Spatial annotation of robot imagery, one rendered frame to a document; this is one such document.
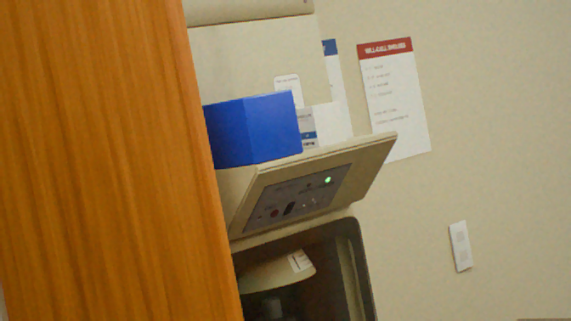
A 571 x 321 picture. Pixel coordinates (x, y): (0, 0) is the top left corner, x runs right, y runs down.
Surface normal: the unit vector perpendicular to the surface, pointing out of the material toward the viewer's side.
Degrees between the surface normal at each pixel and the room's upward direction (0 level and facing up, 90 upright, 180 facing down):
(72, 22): 90
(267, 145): 90
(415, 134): 90
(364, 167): 135
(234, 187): 90
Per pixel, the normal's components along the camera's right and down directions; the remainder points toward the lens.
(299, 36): 0.73, -0.11
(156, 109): -0.66, 0.17
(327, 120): 0.55, -0.06
